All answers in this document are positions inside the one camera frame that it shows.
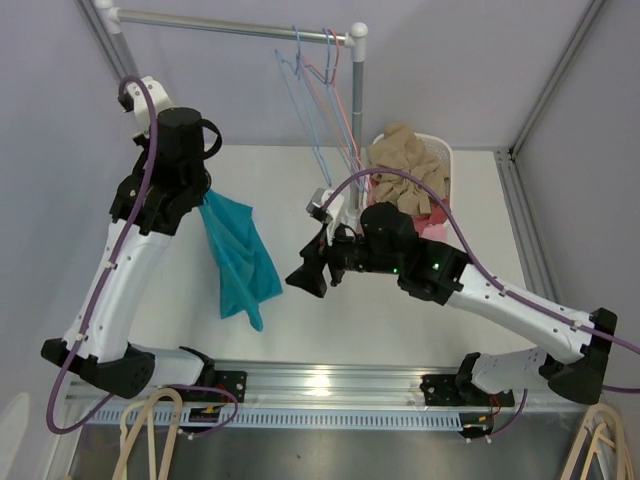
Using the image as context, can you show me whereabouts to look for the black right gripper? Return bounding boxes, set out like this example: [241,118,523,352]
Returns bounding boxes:
[285,218,400,300]

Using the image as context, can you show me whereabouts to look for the teal t-shirt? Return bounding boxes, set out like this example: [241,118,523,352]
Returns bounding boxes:
[199,190,283,332]

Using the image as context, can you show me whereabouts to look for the pink t-shirt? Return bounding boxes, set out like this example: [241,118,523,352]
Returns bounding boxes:
[418,224,448,242]

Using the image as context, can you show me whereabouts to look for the tan t-shirt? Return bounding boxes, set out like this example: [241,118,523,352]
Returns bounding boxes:
[367,122,449,217]

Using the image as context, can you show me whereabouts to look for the pink wire hanger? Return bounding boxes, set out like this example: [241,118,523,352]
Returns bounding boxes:
[302,27,369,194]

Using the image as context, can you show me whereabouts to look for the light blue wire hanger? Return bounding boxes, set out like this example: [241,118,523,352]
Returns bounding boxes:
[294,27,371,194]
[274,26,332,187]

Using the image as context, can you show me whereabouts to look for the coral red t-shirt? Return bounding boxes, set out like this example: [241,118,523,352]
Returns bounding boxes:
[412,201,448,233]

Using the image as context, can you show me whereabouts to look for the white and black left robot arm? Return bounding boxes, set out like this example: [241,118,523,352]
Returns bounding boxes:
[41,107,222,401]

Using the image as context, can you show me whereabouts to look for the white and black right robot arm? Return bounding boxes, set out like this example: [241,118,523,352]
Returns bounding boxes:
[285,203,617,405]

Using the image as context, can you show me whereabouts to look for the white perforated plastic basket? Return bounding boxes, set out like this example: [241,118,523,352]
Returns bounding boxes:
[369,132,455,201]

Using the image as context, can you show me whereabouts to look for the white and grey clothes rack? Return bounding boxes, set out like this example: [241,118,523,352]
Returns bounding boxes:
[94,0,372,221]

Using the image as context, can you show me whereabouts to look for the beige wooden hangers left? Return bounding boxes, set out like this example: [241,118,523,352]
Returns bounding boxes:
[110,388,184,480]

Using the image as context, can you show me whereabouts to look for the beige wooden hangers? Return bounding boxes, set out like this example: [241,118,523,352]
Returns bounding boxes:
[110,388,184,480]
[560,403,635,479]

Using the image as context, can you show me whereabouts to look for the beige wooden hangers right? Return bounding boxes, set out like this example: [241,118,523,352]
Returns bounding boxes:
[560,403,635,479]

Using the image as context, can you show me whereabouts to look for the aluminium mounting rail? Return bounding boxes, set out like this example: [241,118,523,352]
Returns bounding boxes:
[63,361,579,410]

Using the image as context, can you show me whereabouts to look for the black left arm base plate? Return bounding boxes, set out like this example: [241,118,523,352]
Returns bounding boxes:
[198,370,248,403]

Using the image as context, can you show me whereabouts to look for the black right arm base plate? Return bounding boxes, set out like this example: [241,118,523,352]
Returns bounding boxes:
[419,373,515,407]

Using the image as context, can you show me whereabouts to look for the white slotted cable duct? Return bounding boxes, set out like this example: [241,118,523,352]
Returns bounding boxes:
[82,405,464,431]

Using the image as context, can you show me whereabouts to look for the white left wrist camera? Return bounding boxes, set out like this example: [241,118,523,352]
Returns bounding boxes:
[118,76,175,138]

